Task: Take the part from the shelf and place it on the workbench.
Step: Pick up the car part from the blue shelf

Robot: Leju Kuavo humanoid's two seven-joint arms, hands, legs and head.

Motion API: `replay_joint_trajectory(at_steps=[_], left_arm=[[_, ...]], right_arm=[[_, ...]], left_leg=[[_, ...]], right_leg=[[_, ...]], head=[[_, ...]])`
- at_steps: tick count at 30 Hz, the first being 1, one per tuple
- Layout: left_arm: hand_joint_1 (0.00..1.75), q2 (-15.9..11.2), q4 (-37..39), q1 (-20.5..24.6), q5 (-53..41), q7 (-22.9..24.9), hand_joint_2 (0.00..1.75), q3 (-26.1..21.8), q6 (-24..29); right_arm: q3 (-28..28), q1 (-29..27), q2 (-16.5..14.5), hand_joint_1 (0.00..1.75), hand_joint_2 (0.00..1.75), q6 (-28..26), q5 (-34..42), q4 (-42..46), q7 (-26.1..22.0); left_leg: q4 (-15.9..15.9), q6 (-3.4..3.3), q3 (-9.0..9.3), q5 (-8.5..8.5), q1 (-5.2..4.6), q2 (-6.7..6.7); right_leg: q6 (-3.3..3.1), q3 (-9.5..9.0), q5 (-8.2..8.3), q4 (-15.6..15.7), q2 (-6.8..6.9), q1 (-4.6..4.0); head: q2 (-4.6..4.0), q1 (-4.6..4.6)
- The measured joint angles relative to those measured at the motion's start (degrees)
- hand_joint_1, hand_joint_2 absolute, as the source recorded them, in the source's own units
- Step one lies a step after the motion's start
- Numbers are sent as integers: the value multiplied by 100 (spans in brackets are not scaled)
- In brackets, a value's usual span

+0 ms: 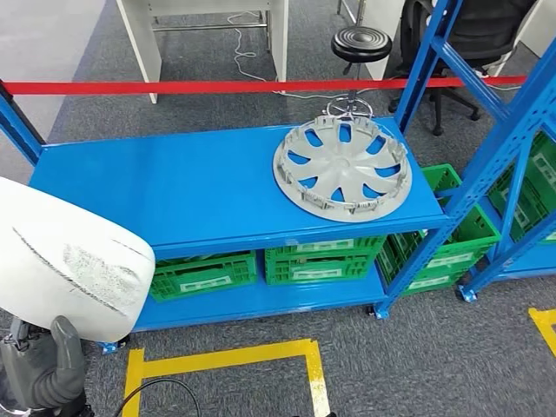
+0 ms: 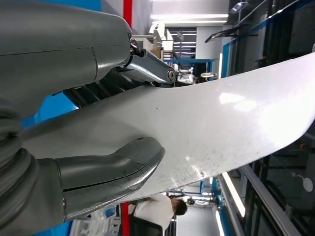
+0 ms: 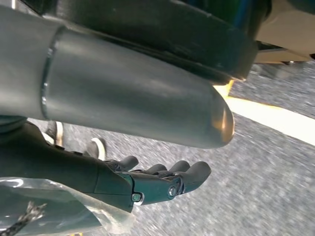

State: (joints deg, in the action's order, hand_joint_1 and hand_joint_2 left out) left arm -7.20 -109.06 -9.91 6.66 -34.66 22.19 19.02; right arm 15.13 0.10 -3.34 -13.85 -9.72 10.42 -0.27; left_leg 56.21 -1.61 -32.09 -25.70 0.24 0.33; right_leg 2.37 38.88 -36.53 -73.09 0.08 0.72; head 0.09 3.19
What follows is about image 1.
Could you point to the black office chair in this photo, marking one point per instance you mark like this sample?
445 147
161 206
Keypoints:
477 29

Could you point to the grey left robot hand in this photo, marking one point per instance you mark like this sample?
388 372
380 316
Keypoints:
65 368

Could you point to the red barrier belt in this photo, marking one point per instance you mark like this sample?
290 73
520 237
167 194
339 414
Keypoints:
173 87

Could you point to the black round stool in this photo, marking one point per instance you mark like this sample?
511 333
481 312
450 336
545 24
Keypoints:
360 43

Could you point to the white curved plastic part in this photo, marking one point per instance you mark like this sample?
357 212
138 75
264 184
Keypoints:
65 259

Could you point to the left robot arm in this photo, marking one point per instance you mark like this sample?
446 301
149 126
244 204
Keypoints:
74 412

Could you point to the blue metal shelf rack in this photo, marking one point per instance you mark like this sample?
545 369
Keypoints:
534 259
173 184

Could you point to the silver wheel hubcap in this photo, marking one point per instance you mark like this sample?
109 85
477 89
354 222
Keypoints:
343 172

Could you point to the green plastic crate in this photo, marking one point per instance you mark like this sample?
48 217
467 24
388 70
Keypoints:
165 276
278 267
534 195
473 230

